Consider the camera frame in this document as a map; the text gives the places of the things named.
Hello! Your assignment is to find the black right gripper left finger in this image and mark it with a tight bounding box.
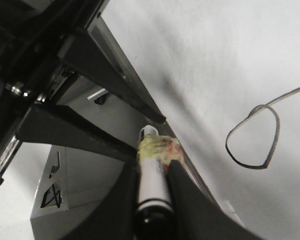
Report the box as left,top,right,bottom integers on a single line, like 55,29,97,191
72,164,138,240

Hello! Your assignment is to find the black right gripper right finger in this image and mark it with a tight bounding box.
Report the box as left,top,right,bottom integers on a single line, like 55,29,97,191
167,160,260,240

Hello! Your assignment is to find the white black whiteboard marker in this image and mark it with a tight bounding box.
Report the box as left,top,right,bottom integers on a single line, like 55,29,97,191
134,125,175,240

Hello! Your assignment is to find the red magnet with clear tape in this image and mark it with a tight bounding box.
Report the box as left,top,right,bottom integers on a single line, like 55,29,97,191
137,134,186,173

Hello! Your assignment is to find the white whiteboard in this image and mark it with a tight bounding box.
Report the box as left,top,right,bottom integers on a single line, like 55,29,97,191
103,0,300,240

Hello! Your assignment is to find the white marked box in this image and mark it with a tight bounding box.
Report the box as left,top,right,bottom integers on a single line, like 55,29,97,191
30,87,148,240

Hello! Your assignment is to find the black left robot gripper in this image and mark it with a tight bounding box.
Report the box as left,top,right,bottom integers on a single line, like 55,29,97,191
0,0,166,185

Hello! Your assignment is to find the grey metal whiteboard frame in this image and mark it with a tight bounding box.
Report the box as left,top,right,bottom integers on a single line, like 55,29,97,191
88,18,245,228

